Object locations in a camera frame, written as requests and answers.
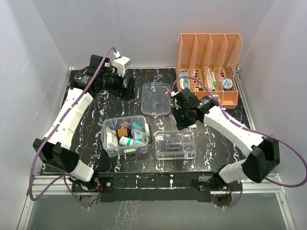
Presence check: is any white marker pen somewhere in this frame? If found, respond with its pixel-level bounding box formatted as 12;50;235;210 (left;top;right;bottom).
208;69;216;91

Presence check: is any peach plastic desk organizer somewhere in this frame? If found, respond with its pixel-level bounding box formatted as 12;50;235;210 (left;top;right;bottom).
176;34;243;109

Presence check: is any brown orange-capped bottle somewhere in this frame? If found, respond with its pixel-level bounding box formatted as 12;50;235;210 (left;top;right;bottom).
116;128;131;138

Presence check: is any round blue patterned tin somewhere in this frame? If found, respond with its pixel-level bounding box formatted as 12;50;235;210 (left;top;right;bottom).
222;78;234;91

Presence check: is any aluminium frame rail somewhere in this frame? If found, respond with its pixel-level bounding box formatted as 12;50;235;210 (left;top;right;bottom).
18;175;296;230

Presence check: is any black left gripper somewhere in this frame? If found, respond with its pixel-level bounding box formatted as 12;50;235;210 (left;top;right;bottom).
101;67;135;101

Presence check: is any clear plastic box lid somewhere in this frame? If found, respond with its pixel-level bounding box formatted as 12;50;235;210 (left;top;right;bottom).
141;82;170;116

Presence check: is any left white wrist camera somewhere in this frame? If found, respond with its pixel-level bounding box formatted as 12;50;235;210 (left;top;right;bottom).
113;56;131;77

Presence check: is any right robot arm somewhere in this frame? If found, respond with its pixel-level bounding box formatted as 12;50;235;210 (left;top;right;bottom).
170;88;280;190

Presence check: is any teal tape packet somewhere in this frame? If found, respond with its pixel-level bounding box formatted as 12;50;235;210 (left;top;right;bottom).
131;122;146;144

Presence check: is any white teal dressing packet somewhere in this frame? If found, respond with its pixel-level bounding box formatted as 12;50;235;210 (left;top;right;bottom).
189;124;197;129

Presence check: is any white green-label bottle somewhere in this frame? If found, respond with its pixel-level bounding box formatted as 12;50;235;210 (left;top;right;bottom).
119;137;133;146

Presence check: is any white gauze pad packet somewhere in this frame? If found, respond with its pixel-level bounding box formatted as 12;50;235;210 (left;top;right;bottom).
106;127;118;148

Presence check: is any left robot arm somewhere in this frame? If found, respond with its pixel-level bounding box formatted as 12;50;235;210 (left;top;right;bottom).
33;52;135;191

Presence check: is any clear plastic medicine box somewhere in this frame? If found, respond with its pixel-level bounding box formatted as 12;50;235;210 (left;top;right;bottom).
101;115;152;158

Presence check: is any clear divider tray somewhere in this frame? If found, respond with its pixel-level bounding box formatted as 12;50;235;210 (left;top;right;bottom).
154;130;196;160

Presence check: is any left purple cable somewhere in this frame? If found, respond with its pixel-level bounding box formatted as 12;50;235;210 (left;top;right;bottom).
29;46;120;211

